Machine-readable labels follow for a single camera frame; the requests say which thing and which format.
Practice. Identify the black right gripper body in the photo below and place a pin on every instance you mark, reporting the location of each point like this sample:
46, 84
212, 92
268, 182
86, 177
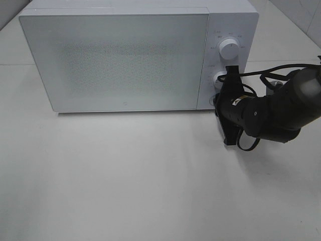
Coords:
230, 105

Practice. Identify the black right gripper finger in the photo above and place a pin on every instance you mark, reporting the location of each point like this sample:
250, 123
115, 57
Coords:
230, 131
232, 75

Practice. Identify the white timer knob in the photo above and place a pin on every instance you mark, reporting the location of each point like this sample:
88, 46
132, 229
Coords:
216, 82

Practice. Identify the round white door button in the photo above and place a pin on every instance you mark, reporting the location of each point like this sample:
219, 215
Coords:
212, 100

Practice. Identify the white microwave door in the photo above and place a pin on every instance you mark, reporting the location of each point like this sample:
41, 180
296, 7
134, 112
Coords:
118, 63

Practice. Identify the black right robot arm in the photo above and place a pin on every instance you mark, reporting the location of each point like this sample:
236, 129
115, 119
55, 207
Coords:
272, 104

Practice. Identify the upper white power knob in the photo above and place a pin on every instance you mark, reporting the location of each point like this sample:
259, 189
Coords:
229, 48

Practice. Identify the white microwave oven body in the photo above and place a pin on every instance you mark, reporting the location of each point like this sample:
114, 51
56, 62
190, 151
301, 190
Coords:
236, 19

